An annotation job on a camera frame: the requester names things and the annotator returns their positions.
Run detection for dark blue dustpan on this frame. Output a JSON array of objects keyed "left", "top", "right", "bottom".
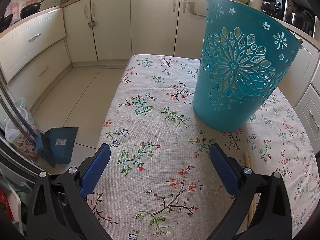
[{"left": 38, "top": 127, "right": 79, "bottom": 167}]

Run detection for floral white tablecloth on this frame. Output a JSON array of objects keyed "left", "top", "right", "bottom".
[{"left": 87, "top": 55, "right": 319, "bottom": 239}]

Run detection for white plastic bag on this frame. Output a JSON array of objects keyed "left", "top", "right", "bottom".
[{"left": 5, "top": 97, "right": 33, "bottom": 144}]

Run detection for teal perforated plastic basket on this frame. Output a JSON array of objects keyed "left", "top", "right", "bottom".
[{"left": 193, "top": 0, "right": 302, "bottom": 132}]

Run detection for black wok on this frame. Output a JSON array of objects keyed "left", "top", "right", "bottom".
[{"left": 0, "top": 14, "right": 13, "bottom": 33}]

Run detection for white plastic bag holder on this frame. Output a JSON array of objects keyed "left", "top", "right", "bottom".
[{"left": 182, "top": 0, "right": 207, "bottom": 17}]

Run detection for black frying pan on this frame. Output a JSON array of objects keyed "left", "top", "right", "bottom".
[{"left": 20, "top": 0, "right": 45, "bottom": 19}]

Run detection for black toaster oven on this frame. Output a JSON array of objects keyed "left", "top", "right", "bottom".
[{"left": 261, "top": 0, "right": 285, "bottom": 20}]

